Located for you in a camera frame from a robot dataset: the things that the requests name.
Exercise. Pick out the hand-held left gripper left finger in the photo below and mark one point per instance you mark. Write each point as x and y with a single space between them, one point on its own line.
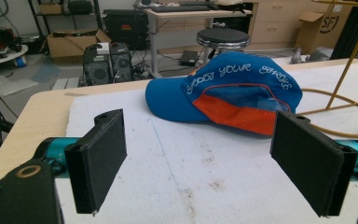
98 161

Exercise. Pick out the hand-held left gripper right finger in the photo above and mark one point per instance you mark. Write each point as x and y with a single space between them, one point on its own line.
310 161

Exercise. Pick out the yellow metal hat stand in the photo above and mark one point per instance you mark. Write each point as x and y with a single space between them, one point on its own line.
348 77

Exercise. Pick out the blue and orange baseball cap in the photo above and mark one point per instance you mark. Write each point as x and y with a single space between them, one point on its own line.
227 93

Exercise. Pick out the black computer tower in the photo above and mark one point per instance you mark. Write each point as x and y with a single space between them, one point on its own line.
96 67
121 62

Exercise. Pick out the white foam mat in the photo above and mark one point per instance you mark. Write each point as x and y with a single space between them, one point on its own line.
199 174

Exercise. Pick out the open cardboard box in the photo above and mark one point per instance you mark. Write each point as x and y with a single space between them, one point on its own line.
74 43

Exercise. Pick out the blue tape roll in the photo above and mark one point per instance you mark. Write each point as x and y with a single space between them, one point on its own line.
20 61

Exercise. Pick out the cardboard box with black print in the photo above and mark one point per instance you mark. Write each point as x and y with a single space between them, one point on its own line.
320 31

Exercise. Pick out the black hard case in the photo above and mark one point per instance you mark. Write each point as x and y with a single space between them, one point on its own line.
125 28

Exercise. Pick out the light wooden drawer cabinet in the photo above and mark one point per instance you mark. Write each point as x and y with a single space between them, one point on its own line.
276 25

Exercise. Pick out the white round table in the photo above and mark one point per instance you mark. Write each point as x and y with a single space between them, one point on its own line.
3 56

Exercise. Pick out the black metal shelf rack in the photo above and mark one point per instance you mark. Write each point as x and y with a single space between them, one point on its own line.
65 15

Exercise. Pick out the black round stool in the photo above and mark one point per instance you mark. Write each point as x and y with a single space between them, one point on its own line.
223 39

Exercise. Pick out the light wooden desk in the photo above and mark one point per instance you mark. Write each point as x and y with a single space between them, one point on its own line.
180 18

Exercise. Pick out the black keyboard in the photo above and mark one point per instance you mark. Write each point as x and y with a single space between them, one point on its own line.
180 8

